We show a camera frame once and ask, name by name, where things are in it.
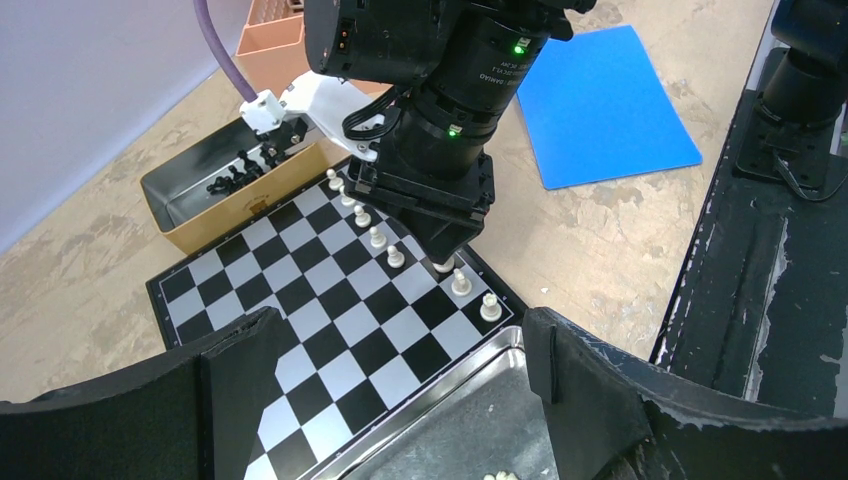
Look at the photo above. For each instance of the white piece passed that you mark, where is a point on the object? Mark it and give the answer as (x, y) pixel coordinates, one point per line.
(446, 267)

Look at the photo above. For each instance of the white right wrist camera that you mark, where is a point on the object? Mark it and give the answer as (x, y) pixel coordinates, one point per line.
(324, 101)

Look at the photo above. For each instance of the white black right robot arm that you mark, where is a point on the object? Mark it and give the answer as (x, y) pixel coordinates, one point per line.
(450, 69)

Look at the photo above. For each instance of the white piece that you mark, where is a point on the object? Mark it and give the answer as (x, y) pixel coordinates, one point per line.
(346, 200)

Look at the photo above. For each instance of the black white chess board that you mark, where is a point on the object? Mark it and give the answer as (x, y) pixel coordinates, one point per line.
(360, 339)

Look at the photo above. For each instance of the white chess pawn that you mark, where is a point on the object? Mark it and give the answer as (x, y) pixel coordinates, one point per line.
(335, 181)

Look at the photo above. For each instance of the white chess pieces pile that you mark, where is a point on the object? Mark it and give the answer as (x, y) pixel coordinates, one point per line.
(500, 475)

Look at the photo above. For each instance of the blue mat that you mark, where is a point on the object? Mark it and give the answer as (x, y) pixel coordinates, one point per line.
(595, 110)

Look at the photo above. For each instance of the silver lilac metal tin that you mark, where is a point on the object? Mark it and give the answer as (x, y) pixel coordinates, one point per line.
(480, 417)

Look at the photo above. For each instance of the pink desk file organizer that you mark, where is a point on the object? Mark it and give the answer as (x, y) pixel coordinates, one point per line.
(271, 51)

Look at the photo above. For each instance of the white knight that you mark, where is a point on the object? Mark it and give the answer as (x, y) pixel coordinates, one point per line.
(461, 285)

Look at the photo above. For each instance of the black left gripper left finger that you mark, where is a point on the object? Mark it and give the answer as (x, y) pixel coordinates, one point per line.
(190, 413)

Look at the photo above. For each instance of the black chess pieces pile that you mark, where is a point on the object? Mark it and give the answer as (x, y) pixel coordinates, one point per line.
(247, 170)

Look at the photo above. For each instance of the yellow metal tin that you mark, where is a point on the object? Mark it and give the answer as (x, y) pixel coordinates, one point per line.
(190, 218)

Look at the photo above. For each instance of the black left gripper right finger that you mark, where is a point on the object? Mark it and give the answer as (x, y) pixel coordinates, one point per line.
(612, 415)

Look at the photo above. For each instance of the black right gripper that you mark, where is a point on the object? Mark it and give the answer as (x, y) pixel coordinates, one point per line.
(442, 215)

